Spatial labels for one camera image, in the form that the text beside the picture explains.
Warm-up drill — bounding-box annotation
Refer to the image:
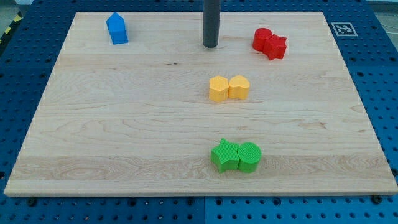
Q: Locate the yellow hexagon block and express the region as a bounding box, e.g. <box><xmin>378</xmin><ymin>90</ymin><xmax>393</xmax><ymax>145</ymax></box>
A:
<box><xmin>209</xmin><ymin>75</ymin><xmax>229</xmax><ymax>102</ymax></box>

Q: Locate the yellow heart block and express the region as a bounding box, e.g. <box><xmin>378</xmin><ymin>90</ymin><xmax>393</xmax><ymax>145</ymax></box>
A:
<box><xmin>228</xmin><ymin>75</ymin><xmax>250</xmax><ymax>100</ymax></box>

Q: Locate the green star block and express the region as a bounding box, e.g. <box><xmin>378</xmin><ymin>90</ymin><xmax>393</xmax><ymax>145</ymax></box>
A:
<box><xmin>211</xmin><ymin>138</ymin><xmax>240</xmax><ymax>173</ymax></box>

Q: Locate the light wooden board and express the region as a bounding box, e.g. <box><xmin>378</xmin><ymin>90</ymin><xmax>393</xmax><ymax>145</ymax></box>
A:
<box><xmin>4</xmin><ymin>12</ymin><xmax>397</xmax><ymax>197</ymax></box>

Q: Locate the green cylinder block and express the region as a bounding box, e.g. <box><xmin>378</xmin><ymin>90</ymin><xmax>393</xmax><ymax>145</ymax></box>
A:
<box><xmin>238</xmin><ymin>142</ymin><xmax>262</xmax><ymax>173</ymax></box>

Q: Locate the red star block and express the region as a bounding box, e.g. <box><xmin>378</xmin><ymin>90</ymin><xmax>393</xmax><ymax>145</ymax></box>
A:
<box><xmin>263</xmin><ymin>34</ymin><xmax>287</xmax><ymax>60</ymax></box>

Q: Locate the red cylinder block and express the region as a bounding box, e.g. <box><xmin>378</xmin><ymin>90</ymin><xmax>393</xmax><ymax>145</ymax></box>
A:
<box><xmin>252</xmin><ymin>27</ymin><xmax>273</xmax><ymax>52</ymax></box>

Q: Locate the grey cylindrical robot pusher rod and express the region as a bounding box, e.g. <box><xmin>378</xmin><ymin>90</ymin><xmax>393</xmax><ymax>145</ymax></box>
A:
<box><xmin>203</xmin><ymin>0</ymin><xmax>221</xmax><ymax>48</ymax></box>

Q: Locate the blue house-shaped block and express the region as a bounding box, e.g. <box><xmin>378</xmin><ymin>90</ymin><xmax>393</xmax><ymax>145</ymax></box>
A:
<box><xmin>106</xmin><ymin>12</ymin><xmax>129</xmax><ymax>45</ymax></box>

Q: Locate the white fiducial marker tag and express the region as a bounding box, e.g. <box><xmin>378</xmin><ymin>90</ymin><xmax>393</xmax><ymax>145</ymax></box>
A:
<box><xmin>331</xmin><ymin>22</ymin><xmax>358</xmax><ymax>37</ymax></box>

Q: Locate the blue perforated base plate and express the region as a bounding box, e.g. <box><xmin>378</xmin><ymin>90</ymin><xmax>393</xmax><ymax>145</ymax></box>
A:
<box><xmin>1</xmin><ymin>1</ymin><xmax>397</xmax><ymax>223</ymax></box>

